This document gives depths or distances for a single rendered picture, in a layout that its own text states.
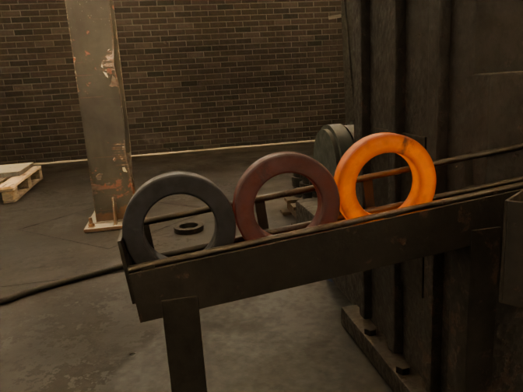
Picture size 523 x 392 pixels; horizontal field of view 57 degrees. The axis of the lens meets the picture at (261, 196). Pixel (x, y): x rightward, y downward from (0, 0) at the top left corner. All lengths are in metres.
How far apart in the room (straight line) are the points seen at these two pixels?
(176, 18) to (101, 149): 3.84
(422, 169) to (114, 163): 2.65
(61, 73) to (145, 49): 1.12
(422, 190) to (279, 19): 6.28
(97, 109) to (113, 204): 0.62
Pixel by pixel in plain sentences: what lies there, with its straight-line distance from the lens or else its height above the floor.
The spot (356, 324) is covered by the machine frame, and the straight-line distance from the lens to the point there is 1.71.
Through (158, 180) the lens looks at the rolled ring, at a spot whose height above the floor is 0.74.
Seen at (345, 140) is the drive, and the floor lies 0.62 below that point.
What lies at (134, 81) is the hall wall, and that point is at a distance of 6.85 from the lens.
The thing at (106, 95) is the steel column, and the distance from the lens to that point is 3.30.
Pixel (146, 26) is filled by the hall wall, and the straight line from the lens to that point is 6.89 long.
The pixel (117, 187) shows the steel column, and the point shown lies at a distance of 3.36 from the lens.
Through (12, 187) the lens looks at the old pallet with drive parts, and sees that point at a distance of 4.67.
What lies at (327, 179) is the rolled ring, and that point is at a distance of 0.82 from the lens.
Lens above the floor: 0.88
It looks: 13 degrees down
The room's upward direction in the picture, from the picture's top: 3 degrees counter-clockwise
